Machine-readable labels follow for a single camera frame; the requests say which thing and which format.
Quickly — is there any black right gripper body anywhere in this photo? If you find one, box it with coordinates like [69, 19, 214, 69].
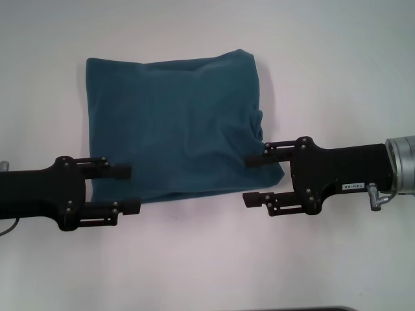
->
[289, 136, 398, 216]

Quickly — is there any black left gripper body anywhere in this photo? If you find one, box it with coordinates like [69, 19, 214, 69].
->
[0, 155, 95, 232]

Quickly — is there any teal t-shirt with pink lettering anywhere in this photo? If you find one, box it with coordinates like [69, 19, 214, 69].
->
[86, 48, 286, 204]

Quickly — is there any right gripper cable with plug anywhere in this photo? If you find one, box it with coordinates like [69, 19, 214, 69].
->
[367, 182, 396, 213]

